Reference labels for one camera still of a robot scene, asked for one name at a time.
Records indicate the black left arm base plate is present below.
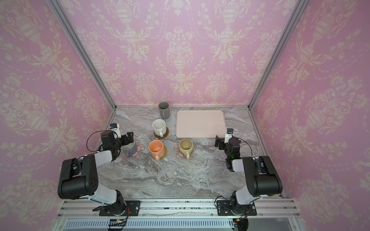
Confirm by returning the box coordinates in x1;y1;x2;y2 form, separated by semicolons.
99;200;141;217

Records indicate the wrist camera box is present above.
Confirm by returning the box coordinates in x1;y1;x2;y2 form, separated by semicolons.
109;123;121;138
224;128;234;143

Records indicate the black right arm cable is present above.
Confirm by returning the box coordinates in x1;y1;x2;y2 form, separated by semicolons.
238;137;253;158

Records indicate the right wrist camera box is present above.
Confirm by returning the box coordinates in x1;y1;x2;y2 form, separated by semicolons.
224;128;234;143

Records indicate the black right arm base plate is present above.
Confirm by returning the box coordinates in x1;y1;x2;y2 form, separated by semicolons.
216;200;257;216

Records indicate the blue woven round coaster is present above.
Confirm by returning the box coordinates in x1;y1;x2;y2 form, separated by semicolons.
164;115;172;122

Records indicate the white perforated cable duct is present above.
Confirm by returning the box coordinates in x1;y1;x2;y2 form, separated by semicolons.
56;218;234;231

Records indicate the woven rattan round coaster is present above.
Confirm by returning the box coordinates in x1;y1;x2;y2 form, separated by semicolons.
156;146;168;161

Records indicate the white speckled mug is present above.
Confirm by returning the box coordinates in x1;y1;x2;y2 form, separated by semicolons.
152;119;167;136

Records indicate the grey ceramic mug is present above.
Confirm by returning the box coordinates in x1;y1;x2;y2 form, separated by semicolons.
159;102;171;120

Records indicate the left aluminium corner post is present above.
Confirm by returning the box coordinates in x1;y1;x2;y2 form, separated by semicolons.
46;0;117;111

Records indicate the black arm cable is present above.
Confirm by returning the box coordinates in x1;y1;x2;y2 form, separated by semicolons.
86;130;102;153
238;137;253;158

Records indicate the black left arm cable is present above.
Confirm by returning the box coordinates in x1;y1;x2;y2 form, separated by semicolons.
86;130;102;153

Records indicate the beige glazed round mug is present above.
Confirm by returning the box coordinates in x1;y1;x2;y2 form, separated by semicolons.
178;139;195;161

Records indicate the brown round wooden coaster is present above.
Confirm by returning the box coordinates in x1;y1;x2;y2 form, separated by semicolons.
153;128;169;139

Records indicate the pink flower coaster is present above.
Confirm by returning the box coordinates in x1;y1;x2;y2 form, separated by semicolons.
120;140;145;159
173;145;196;159

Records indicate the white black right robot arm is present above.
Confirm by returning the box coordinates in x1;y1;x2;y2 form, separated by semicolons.
215;134;283;216

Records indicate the cream rectangular tray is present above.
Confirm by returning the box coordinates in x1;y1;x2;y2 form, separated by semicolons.
175;110;226;139

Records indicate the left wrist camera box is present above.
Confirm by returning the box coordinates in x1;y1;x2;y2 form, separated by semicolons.
109;123;121;138

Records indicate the orange ceramic mug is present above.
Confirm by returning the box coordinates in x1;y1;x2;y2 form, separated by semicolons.
148;140;165;161

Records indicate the purple ceramic mug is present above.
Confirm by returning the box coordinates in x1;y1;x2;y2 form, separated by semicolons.
121;142;138;159

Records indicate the aluminium corner post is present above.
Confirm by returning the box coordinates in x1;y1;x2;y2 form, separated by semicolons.
249;0;309;111
46;0;117;111

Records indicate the right aluminium corner post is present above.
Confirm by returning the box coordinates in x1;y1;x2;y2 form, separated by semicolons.
249;0;309;111

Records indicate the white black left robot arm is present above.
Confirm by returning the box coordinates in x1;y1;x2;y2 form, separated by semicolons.
57;131;135;217

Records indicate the aluminium front rail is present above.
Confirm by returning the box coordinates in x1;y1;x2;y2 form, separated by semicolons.
57;197;300;218

